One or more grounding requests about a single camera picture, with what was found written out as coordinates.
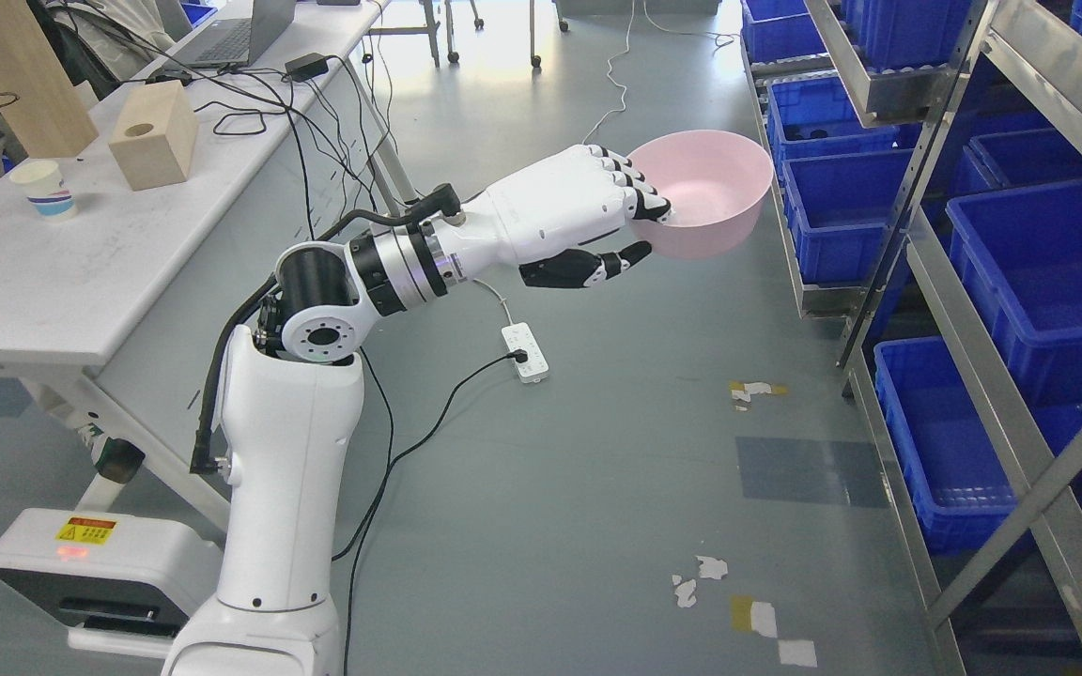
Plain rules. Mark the white work table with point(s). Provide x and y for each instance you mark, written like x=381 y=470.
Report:
x=117 y=310

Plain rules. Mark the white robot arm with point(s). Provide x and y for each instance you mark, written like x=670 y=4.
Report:
x=283 y=395

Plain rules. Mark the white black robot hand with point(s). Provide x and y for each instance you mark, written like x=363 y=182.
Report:
x=539 y=218

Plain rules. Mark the tall wooden block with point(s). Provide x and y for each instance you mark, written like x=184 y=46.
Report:
x=48 y=118

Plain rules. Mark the black power adapter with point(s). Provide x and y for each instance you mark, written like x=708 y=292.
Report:
x=306 y=67

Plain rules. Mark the white power strip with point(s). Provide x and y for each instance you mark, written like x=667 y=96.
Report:
x=520 y=338

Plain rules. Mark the grey laptop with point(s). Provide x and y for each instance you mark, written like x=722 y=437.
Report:
x=238 y=41

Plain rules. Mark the steel storage rack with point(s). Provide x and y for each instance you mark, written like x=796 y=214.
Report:
x=929 y=196

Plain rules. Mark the pink plastic bowl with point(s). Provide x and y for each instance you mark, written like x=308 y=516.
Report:
x=716 y=182

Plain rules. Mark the wooden block with hole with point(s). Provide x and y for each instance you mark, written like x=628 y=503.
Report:
x=154 y=137

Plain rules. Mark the paper cup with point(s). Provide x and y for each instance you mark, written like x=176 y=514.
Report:
x=43 y=185

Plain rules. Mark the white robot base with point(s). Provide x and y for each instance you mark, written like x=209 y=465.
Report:
x=120 y=584

